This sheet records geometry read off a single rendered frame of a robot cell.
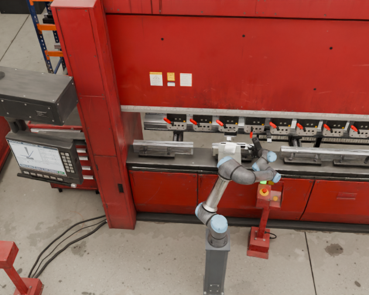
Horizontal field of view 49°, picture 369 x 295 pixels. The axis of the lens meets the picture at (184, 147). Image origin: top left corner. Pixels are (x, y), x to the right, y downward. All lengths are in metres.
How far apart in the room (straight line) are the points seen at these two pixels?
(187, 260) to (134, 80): 1.76
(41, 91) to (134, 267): 1.98
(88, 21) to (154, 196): 1.81
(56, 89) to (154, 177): 1.38
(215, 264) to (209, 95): 1.28
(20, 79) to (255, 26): 1.46
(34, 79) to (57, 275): 1.98
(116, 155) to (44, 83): 0.96
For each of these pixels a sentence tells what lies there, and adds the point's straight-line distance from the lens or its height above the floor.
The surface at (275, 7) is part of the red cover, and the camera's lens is 2.60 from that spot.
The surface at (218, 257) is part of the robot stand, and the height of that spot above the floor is 0.65.
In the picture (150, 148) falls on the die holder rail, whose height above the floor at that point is 0.93.
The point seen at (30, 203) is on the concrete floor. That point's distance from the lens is 4.51.
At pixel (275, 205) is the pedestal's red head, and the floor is 0.70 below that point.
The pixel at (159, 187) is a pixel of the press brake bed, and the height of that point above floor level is 0.57.
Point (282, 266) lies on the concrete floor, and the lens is 3.92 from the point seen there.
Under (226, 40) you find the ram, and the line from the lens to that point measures 2.71.
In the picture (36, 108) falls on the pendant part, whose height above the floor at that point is 1.87.
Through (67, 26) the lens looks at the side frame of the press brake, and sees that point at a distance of 2.58.
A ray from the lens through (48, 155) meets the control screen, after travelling 2.75.
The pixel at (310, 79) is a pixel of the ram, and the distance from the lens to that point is 2.94.
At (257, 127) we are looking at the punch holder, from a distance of 3.18.
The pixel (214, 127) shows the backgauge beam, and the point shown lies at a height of 0.95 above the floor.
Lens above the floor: 3.40
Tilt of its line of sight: 46 degrees down
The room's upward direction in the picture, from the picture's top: 1 degrees counter-clockwise
